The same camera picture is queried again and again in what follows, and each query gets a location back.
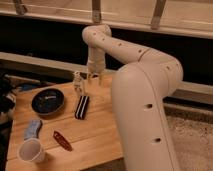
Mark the dark ceramic bowl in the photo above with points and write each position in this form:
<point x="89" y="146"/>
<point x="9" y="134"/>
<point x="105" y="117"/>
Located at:
<point x="47" y="101"/>

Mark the wooden table board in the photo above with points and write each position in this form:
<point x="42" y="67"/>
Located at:
<point x="94" y="140"/>

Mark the black white striped box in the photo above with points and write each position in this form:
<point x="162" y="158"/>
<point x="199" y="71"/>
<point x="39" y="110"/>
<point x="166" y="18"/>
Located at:
<point x="81" y="107"/>

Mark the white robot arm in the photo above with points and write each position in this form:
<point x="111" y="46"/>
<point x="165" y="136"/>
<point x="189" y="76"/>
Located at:
<point x="138" y="89"/>

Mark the white paper cup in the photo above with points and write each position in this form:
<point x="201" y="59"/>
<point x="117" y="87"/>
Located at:
<point x="31" y="150"/>

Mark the red brown oblong object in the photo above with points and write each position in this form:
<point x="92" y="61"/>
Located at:
<point x="62" y="141"/>

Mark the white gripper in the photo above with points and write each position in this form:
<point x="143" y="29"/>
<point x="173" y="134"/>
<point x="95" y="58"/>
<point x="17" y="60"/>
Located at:
<point x="96" y="65"/>

